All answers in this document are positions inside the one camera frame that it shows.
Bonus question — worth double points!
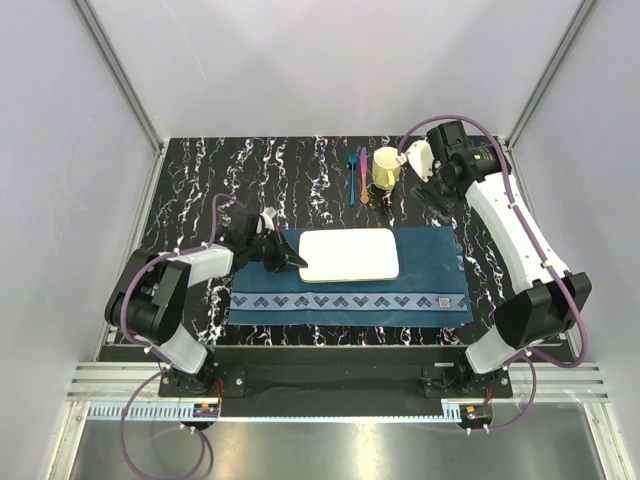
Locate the aluminium frame post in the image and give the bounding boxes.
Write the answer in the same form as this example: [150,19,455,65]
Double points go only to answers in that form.
[506,0,600,148]
[71,0,164,155]

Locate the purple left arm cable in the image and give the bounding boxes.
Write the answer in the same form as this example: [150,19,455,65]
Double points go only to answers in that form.
[119,193,236,476]

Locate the yellow mug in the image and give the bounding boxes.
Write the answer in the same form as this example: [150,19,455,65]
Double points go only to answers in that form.
[372,146,403,192]

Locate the left aluminium frame post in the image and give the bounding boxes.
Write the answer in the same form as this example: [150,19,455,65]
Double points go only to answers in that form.
[71,0,164,155]

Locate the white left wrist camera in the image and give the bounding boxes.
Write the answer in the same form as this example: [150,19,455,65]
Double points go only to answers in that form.
[259,207,278,233]

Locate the pink orange knife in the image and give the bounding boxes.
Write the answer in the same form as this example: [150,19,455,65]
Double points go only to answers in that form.
[359,147,370,205]

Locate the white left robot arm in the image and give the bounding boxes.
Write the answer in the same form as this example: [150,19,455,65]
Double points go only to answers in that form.
[104,207,308,396]

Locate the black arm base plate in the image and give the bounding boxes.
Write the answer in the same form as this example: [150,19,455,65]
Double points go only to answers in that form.
[159,346,513,400]

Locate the right aluminium frame post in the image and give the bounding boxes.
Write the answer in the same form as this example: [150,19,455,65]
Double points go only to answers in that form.
[506,0,600,148]

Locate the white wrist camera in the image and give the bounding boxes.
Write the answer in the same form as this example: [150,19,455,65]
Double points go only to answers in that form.
[259,207,278,233]
[396,140,434,181]

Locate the grey cable duct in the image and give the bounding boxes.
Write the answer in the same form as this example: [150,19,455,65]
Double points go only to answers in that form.
[87,402,496,421]

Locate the white rectangular plate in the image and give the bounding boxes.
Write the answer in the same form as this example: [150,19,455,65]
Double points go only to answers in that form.
[298,228,399,283]

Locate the aluminium front rail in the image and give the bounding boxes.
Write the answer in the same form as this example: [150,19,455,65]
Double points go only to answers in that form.
[68,362,609,403]

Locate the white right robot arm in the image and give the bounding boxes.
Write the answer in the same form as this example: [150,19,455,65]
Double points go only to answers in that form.
[397,115,592,397]

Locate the blue small fork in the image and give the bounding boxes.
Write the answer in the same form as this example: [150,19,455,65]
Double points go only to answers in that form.
[349,155,357,207]

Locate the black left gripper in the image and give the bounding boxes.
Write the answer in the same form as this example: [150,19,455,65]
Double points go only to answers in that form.
[246,226,308,274]

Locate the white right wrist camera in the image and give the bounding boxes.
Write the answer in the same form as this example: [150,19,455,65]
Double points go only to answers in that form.
[396,140,434,181]

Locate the blue patterned cloth placemat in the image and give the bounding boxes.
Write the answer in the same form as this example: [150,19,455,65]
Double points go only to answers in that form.
[228,227,473,328]

